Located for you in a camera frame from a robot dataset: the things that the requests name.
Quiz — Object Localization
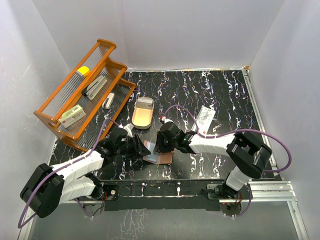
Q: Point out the small white stapler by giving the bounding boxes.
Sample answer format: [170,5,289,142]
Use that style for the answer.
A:
[102,92,115,110]

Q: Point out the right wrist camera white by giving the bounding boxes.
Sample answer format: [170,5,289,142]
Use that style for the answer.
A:
[159,116,172,124]

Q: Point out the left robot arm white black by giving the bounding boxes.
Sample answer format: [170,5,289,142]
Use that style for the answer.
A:
[20,127,151,218]

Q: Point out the orange wooden shelf rack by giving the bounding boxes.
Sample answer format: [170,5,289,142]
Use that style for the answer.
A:
[34,38,136,151]

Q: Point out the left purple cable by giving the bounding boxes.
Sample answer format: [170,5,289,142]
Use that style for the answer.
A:
[17,118,126,230]

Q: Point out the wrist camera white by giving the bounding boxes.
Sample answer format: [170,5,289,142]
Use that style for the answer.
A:
[159,116,172,124]
[119,123,134,138]

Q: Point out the green white staples box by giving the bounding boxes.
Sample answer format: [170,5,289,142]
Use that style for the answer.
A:
[59,104,86,128]

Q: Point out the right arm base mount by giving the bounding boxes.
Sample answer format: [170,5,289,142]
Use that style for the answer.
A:
[199,183,253,204]

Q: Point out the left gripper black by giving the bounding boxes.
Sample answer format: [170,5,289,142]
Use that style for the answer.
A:
[115,134,151,160]

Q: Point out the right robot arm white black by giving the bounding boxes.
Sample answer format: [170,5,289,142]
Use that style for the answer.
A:
[153,120,272,199]

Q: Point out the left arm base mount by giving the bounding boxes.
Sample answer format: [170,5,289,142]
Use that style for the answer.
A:
[75,184,119,220]

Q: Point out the yellow grey eraser block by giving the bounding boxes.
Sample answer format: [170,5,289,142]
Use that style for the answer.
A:
[76,66,90,78]

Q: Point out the grey black stapler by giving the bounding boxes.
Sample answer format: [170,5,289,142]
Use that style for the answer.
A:
[81,75,107,100]

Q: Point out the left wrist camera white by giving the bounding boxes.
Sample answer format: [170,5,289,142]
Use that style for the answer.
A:
[119,123,134,138]

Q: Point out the beige oval tray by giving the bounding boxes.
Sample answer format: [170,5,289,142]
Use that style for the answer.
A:
[131,99,154,130]

